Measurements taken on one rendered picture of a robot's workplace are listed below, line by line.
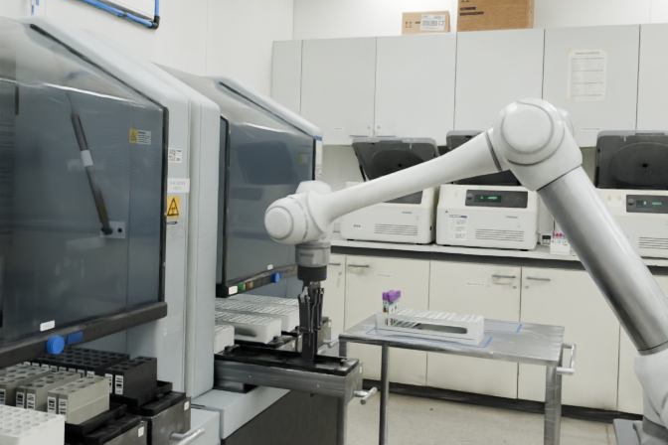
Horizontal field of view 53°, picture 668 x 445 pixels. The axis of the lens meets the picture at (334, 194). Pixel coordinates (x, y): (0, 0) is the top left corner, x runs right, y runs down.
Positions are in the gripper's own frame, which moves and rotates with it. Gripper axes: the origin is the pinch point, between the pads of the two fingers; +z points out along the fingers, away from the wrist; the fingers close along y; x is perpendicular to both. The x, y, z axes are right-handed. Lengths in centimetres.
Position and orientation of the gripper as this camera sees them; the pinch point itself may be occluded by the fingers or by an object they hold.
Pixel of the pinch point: (310, 344)
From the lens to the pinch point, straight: 173.5
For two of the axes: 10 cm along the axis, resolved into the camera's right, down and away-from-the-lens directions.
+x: 9.4, 0.3, -3.3
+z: -0.3, 10.0, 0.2
